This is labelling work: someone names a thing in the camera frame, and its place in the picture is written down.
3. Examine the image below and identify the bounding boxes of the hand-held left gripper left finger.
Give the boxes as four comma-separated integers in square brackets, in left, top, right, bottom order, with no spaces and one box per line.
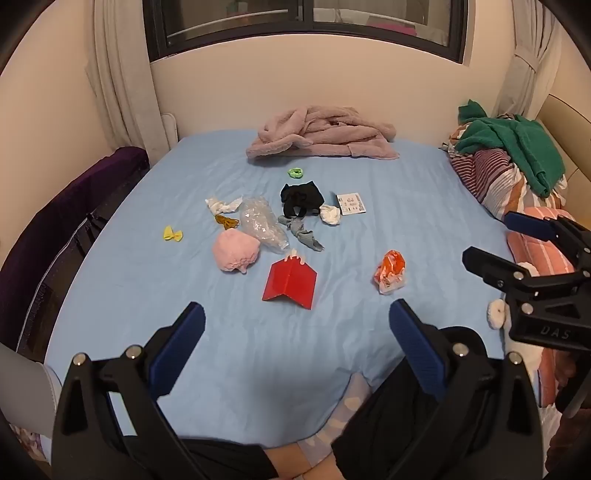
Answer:
[51,301,220,480]

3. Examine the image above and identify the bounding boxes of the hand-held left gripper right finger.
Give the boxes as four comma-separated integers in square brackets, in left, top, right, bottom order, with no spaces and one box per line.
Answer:
[369,299,546,480]

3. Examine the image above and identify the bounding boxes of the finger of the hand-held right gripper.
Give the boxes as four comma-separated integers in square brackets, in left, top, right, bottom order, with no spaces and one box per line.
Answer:
[503,211,591,278]
[462,246,539,294]

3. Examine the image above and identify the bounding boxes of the orange snack wrapper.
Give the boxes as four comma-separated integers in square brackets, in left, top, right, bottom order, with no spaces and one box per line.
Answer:
[373,250,408,295]

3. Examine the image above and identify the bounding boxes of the pink fluffy cap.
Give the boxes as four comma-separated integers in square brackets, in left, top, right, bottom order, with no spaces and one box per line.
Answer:
[212,229,262,275]

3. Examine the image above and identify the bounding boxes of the red carton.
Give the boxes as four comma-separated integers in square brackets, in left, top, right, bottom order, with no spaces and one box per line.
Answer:
[262,249,318,311]

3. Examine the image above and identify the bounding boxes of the clear plastic bag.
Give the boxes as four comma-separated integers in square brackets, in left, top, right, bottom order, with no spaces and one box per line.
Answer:
[239,196,291,254]

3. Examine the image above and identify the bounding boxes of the white cloth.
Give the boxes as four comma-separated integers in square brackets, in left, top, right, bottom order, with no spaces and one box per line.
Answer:
[205,196,244,216]

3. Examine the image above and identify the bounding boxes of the white bin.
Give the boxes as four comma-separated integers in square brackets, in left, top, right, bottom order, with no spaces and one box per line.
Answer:
[0,344,63,437]

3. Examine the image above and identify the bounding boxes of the white card packet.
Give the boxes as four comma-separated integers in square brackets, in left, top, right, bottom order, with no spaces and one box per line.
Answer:
[336,192,366,216]

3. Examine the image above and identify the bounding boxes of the grey sock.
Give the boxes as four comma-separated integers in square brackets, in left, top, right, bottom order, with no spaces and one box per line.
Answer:
[277,215,325,254]

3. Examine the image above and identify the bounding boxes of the black cloth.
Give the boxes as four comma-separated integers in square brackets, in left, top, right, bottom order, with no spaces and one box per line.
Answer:
[278,181,325,219]

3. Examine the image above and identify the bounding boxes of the pink striped blanket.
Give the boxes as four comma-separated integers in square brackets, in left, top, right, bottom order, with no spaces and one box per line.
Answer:
[507,207,580,282]

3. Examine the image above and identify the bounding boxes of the white plush toy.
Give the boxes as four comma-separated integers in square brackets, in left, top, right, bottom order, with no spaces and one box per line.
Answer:
[487,261,555,407]

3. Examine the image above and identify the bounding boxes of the bed with blue sheet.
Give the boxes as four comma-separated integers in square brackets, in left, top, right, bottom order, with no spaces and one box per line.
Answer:
[44,129,522,450]

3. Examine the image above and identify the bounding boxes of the green towel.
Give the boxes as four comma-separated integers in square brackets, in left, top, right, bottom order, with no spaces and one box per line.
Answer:
[457,99,566,199]

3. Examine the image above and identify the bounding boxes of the beige headboard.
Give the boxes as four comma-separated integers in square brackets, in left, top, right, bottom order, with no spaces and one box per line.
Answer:
[538,95,591,222]

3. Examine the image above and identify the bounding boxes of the light patterned sock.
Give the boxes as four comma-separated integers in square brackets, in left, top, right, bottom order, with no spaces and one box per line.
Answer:
[298,374,370,467]

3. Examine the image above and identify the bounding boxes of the cream curtain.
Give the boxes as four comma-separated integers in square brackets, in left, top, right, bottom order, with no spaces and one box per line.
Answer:
[85,0,178,160]
[492,0,561,121]

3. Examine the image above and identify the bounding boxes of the purple cloth covered bench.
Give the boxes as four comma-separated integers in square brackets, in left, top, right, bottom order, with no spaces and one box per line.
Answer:
[0,147,151,352]

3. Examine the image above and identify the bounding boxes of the floral cloth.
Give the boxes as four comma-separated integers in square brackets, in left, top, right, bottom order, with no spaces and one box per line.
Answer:
[9,425,51,462]

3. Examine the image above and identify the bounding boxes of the pink fluffy robe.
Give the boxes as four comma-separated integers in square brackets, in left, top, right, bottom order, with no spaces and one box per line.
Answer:
[246,106,400,161]

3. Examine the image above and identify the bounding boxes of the dark framed window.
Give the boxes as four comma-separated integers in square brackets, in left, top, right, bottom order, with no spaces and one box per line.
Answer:
[143,0,469,64]

